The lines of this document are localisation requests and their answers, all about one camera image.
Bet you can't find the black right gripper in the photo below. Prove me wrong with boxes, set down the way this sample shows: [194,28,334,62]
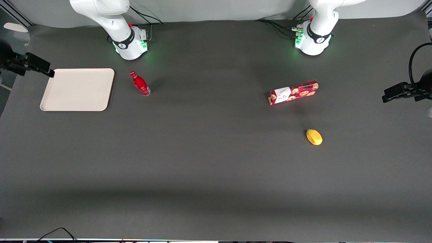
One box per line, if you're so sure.
[0,40,55,78]

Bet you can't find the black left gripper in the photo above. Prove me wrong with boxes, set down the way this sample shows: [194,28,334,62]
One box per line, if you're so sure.
[382,69,432,104]

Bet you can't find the red coke bottle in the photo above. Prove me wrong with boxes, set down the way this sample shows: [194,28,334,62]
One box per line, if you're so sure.
[130,71,152,97]

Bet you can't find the beige plastic tray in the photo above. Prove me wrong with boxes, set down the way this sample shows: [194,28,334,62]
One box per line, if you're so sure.
[39,68,115,112]

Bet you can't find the white flat plate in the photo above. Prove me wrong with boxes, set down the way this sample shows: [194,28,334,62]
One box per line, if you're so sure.
[3,22,29,33]

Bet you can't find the yellow lemon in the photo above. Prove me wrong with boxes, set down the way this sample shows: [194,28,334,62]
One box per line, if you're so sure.
[306,129,323,146]

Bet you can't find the red cookie box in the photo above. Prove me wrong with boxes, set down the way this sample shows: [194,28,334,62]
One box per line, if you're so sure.
[268,80,320,106]

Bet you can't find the black looped gripper cable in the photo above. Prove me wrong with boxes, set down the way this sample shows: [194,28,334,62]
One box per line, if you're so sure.
[408,43,432,89]

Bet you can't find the black cables at right arm base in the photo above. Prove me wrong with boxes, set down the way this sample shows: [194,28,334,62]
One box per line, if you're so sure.
[128,6,164,43]

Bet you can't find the black cables at arm base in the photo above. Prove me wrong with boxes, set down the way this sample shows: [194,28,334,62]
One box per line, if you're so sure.
[255,13,313,38]
[128,6,164,43]

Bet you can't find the black cables at left arm base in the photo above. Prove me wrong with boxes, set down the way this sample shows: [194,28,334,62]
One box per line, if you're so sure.
[255,13,313,38]

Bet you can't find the thin black cable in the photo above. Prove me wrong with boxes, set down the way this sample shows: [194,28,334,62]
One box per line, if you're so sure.
[33,227,79,243]

